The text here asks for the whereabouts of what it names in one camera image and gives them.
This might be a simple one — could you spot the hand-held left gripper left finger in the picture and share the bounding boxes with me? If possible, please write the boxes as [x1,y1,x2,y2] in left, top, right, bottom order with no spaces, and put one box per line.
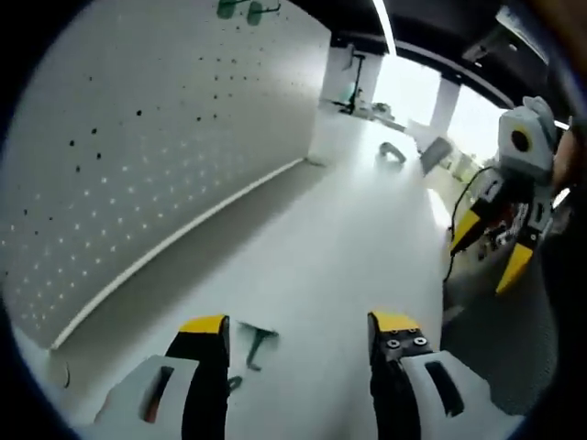
[94,313,232,440]

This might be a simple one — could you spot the black cable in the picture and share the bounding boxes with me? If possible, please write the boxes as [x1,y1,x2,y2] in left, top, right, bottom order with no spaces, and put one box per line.
[445,167,488,281]

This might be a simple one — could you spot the white perforated mounting plate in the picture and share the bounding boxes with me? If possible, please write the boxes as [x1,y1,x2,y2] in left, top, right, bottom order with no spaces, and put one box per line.
[0,0,332,352]

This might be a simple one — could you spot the person's right hand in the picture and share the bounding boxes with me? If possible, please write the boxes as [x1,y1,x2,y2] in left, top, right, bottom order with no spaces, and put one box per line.
[552,131,587,190]

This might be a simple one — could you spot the small grey curved object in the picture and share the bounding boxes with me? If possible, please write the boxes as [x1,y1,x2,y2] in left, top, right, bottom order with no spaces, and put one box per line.
[378,141,407,169]

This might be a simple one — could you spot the white ceiling light strip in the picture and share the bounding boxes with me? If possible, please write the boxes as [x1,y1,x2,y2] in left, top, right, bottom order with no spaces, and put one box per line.
[371,0,399,59]

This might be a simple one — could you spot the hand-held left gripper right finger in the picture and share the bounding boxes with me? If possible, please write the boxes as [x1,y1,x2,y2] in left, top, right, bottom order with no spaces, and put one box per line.
[366,309,499,440]

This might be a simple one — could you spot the dark ceiling fixture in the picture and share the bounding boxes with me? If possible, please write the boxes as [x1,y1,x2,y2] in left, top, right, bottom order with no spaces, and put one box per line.
[462,4,551,65]

